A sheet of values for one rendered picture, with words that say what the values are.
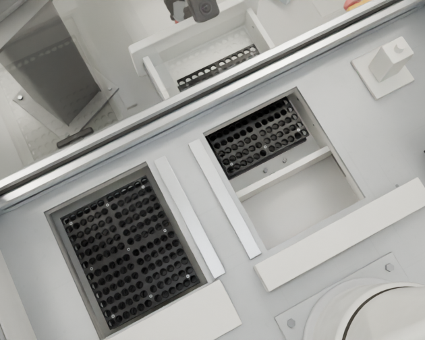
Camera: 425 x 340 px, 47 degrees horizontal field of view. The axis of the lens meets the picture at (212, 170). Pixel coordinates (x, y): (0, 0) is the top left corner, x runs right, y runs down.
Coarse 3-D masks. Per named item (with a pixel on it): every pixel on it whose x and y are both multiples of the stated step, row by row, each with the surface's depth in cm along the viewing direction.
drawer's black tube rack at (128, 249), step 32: (96, 224) 89; (128, 224) 89; (160, 224) 89; (96, 256) 87; (128, 256) 91; (160, 256) 87; (96, 288) 86; (128, 288) 86; (160, 288) 86; (128, 320) 87
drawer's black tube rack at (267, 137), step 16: (256, 112) 94; (272, 112) 94; (288, 112) 94; (224, 128) 94; (240, 128) 94; (256, 128) 94; (272, 128) 94; (288, 128) 94; (304, 128) 94; (224, 144) 96; (240, 144) 96; (256, 144) 96; (272, 144) 93; (288, 144) 93; (224, 160) 95; (240, 160) 92; (256, 160) 92
